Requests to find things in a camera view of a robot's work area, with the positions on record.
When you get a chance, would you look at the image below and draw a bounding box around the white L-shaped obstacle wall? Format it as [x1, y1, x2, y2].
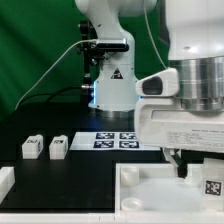
[0, 166, 224, 224]

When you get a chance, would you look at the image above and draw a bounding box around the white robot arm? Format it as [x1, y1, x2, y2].
[75, 0, 224, 153]

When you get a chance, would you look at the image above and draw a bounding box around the white camera cable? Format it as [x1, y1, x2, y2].
[14, 39, 98, 111]

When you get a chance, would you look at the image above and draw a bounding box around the grey mounted camera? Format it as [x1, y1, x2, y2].
[96, 38, 129, 52]

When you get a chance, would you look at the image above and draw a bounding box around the white square tabletop panel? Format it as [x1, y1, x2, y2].
[115, 163, 221, 213]

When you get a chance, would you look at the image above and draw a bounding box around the black camera stand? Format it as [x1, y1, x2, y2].
[77, 20, 106, 89]

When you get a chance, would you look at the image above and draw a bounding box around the black cable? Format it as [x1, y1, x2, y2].
[16, 87, 84, 108]

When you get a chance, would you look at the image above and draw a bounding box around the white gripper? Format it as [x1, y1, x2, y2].
[134, 98, 224, 168]

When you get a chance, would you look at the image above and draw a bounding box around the white sheet with tags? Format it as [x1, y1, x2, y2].
[70, 132, 160, 151]

